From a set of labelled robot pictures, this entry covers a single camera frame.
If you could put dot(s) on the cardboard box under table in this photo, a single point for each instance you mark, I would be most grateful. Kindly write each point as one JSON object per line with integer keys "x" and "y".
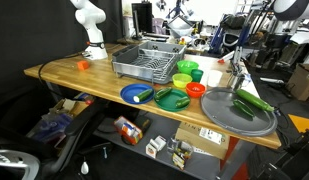
{"x": 204, "y": 139}

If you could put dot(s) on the grey dish drying rack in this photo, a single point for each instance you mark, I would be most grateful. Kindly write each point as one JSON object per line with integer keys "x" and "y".
{"x": 150, "y": 61}

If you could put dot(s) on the dark green plastic plate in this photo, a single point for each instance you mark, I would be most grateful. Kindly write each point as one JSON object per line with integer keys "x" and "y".
{"x": 168, "y": 101}

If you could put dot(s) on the dark green plastic cup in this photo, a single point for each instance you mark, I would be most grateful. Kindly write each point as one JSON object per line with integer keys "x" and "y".
{"x": 196, "y": 75}

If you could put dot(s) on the white ceramic mug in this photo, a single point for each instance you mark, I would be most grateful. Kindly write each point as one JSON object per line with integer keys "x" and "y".
{"x": 214, "y": 78}

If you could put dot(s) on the orange plastic bowl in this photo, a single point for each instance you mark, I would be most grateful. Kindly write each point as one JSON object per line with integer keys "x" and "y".
{"x": 195, "y": 89}

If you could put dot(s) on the small orange block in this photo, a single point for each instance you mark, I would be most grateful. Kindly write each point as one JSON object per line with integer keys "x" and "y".
{"x": 83, "y": 65}

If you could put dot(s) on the small dark green cucumber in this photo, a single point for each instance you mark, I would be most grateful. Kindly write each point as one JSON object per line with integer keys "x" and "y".
{"x": 243, "y": 107}

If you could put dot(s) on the large light green cucumber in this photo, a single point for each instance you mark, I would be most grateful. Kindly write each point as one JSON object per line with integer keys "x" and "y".
{"x": 259, "y": 103}

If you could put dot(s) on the orange snack box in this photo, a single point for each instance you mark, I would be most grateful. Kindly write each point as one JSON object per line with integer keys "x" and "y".
{"x": 129, "y": 130}

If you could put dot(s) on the cucumber on blue plate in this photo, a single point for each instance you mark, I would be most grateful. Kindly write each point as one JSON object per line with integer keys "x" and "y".
{"x": 143, "y": 95}

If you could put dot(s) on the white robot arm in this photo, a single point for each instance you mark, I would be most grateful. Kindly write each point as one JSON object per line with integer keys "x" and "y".
{"x": 89, "y": 16}

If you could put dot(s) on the metallic jug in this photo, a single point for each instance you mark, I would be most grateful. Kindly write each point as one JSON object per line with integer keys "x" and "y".
{"x": 238, "y": 81}

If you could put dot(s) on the blue plastic plate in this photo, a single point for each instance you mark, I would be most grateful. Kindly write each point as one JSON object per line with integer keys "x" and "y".
{"x": 129, "y": 91}

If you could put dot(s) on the yellow-green plastic bowl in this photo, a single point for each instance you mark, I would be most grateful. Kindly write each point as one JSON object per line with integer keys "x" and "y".
{"x": 180, "y": 80}

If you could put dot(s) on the cucumber on green plate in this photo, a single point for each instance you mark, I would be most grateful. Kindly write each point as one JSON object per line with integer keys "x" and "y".
{"x": 162, "y": 92}
{"x": 184, "y": 101}

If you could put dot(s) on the black office chair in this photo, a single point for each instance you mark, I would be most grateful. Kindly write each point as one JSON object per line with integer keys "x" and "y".
{"x": 38, "y": 160}

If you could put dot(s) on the black computer monitor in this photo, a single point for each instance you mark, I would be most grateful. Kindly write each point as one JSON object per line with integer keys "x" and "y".
{"x": 144, "y": 16}

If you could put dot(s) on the large grey round tray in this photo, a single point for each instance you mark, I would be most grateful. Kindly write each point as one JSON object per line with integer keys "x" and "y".
{"x": 217, "y": 104}

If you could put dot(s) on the bright green plastic bowl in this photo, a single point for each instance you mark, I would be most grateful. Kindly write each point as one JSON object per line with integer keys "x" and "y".
{"x": 185, "y": 66}

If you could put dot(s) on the left cucumber on green plate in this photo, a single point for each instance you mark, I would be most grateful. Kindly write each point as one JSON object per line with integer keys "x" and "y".
{"x": 162, "y": 92}

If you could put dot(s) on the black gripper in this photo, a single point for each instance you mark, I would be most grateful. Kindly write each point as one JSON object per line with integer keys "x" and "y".
{"x": 236, "y": 68}

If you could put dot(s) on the right cucumber on green plate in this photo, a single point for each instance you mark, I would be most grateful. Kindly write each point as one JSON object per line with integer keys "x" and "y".
{"x": 184, "y": 101}

